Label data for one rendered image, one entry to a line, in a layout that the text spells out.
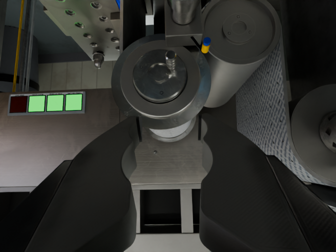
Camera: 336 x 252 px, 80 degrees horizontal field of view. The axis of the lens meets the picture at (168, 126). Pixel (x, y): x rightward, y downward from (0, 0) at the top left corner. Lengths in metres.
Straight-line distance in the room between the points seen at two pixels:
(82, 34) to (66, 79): 2.32
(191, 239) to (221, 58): 0.50
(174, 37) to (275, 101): 0.18
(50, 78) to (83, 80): 0.44
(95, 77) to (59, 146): 2.12
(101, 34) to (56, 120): 0.30
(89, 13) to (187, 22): 0.31
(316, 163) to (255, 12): 0.24
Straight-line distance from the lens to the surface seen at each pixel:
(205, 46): 0.26
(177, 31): 0.30
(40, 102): 0.76
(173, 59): 0.26
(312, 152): 0.34
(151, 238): 0.66
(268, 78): 0.39
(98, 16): 0.57
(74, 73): 2.92
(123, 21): 0.37
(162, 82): 0.29
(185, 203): 0.63
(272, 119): 0.36
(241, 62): 0.32
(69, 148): 0.69
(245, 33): 0.35
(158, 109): 0.28
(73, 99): 0.71
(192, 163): 0.61
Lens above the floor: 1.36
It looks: 9 degrees down
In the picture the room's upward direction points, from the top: 179 degrees clockwise
